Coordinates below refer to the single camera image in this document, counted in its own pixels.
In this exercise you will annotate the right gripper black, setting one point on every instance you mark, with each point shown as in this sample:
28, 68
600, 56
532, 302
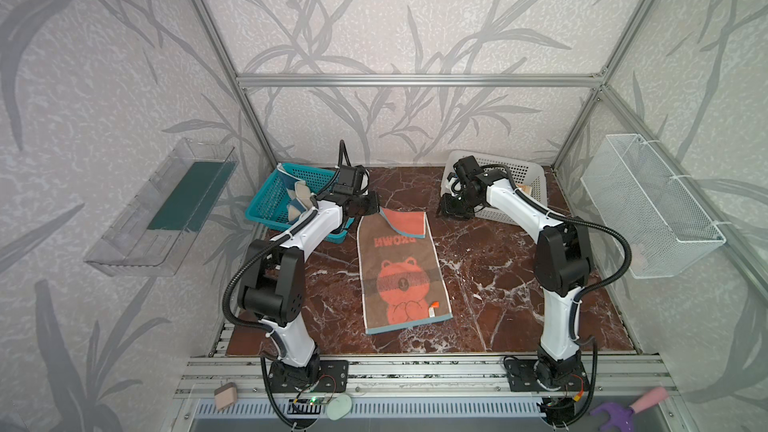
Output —
453, 207

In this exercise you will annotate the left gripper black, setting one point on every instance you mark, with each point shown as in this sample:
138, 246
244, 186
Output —
366, 204

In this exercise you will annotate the white plastic basket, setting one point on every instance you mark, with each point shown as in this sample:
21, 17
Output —
522, 183

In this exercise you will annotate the teal plastic basket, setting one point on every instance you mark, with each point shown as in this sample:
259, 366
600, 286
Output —
269, 207

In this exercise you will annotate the brown red bear towel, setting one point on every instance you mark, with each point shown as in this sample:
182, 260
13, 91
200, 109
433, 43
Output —
401, 279

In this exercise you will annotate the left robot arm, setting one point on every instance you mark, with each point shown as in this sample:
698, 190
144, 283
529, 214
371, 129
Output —
267, 292

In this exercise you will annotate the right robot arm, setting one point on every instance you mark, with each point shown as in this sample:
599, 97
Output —
563, 259

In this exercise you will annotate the pile of coloured towels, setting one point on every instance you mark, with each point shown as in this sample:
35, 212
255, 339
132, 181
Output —
298, 198

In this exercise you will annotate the pale green oval pad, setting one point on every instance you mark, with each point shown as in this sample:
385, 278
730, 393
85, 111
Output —
339, 407

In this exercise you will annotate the brown sponge block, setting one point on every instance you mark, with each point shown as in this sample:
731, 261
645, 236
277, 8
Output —
225, 396

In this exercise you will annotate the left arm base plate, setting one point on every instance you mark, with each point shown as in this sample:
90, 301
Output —
325, 376

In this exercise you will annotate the white wire mesh basket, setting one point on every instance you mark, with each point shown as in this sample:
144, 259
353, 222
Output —
638, 195

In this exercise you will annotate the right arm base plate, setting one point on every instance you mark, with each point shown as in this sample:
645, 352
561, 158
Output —
544, 375

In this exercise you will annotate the clear acrylic wall shelf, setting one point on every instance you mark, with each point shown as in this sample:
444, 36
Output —
157, 229

